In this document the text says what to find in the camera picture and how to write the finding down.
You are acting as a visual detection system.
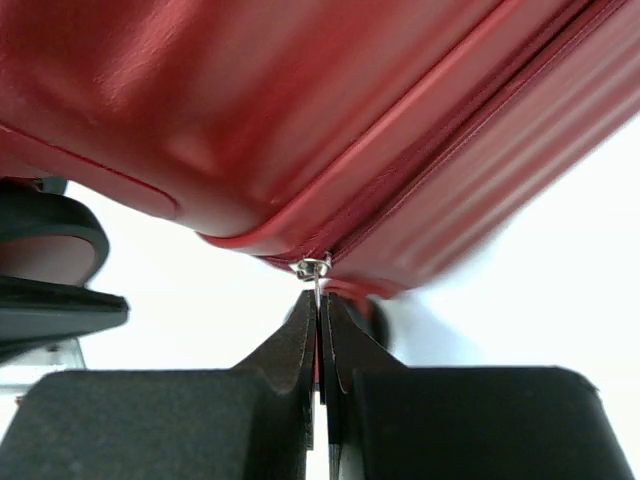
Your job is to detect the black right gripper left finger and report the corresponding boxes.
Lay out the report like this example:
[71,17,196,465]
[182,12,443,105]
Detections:
[1,291,317,479]

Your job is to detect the red hard-shell suitcase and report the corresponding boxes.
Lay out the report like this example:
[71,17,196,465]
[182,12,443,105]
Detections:
[1,1,639,298]

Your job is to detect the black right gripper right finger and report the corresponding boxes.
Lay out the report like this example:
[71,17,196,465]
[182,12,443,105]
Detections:
[319,294,633,479]

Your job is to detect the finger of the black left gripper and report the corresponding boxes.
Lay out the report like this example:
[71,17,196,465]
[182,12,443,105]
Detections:
[1,276,129,360]

